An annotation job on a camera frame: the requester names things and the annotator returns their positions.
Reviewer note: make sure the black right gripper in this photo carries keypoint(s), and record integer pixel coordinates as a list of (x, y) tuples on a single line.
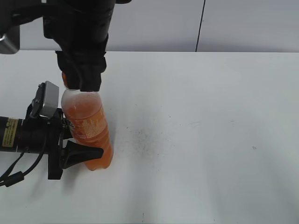
[(80, 28)]

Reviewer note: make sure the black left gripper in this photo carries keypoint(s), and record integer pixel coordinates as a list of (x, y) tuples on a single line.
[(44, 136)]

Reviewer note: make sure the orange soda plastic bottle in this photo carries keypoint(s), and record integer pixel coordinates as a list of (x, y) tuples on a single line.
[(88, 124)]

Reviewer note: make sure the orange bottle cap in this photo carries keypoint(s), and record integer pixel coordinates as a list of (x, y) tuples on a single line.
[(64, 77)]

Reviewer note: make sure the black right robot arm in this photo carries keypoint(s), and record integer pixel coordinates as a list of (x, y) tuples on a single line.
[(19, 12)]

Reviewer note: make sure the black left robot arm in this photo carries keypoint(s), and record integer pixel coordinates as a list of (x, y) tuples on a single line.
[(10, 130)]

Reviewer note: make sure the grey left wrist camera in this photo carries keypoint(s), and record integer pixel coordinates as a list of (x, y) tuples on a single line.
[(45, 101)]

